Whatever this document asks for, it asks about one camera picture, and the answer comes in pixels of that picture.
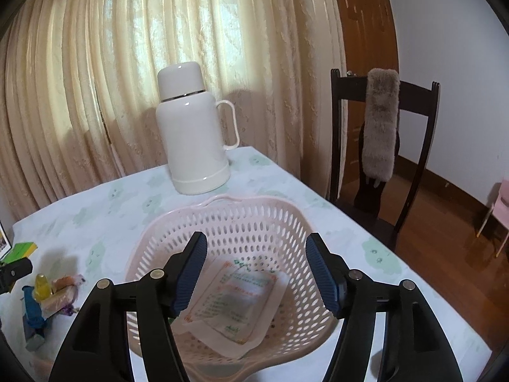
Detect printed card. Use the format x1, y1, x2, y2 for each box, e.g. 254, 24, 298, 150
0, 223, 11, 261

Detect dark blue snack packet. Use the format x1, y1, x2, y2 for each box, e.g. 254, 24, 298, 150
22, 286, 47, 353

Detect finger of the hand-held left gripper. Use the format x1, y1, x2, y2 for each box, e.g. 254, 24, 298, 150
0, 257, 33, 293

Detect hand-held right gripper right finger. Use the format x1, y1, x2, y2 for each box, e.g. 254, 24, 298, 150
305, 232, 464, 382

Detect brown wooden door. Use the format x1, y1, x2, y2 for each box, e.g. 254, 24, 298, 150
330, 0, 399, 200

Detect white pink-edged snack packet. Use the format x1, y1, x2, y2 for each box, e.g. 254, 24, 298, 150
175, 257, 289, 359

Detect pink stool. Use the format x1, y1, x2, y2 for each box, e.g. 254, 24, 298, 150
476, 179, 509, 257

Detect white thermos jug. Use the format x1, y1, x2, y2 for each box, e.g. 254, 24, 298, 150
155, 61, 240, 195

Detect green striped snack packet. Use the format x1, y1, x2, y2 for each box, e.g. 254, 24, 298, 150
0, 242, 37, 264

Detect dark wooden chair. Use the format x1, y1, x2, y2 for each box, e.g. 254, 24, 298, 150
328, 68, 441, 253

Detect yellow snack packet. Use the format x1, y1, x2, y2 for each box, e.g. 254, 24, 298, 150
35, 274, 52, 301

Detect pink perforated plastic basket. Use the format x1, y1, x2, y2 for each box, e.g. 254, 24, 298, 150
125, 194, 343, 382

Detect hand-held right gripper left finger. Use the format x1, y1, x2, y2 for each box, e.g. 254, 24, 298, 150
48, 231, 209, 382

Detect beige pleated curtain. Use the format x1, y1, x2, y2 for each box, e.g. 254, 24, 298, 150
0, 0, 346, 223

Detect grey fur cloth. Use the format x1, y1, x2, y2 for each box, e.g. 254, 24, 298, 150
360, 68, 400, 186

